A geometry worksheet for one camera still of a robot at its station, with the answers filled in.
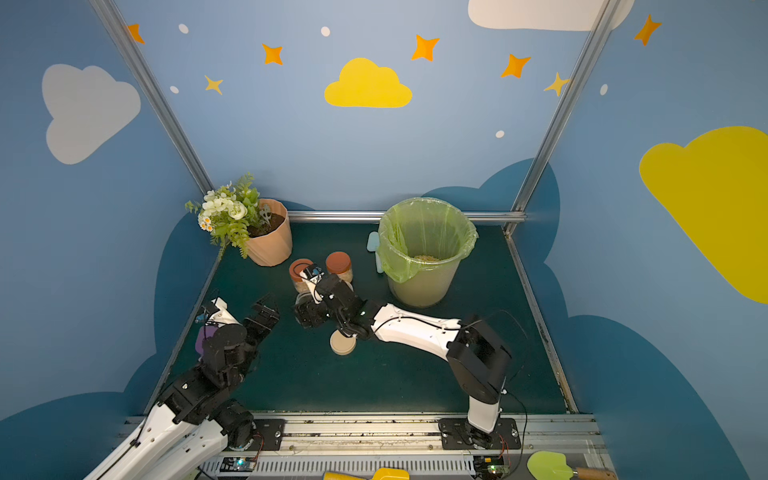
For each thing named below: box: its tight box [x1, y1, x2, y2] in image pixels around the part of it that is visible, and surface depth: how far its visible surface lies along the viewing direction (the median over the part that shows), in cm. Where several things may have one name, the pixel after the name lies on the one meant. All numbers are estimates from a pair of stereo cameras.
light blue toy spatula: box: [367, 231, 383, 274], surface depth 118 cm
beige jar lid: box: [329, 329, 356, 356], surface depth 90 cm
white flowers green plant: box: [185, 172, 271, 259], surface depth 87 cm
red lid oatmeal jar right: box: [325, 251, 353, 283], surface depth 100 cm
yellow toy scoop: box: [323, 468, 411, 480], surface depth 70 cm
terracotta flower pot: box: [247, 198, 293, 267], surface depth 106 cm
